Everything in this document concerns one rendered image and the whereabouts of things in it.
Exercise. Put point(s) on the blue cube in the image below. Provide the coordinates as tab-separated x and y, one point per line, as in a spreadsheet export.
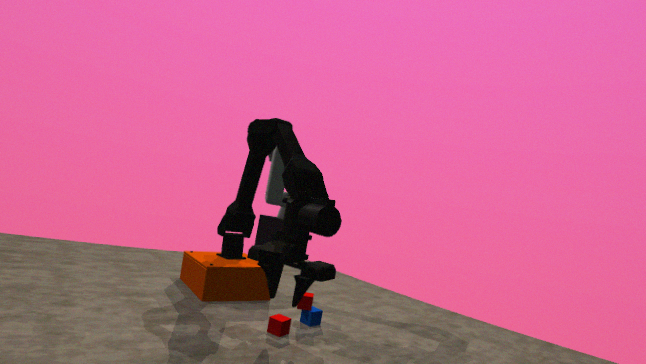
311	318

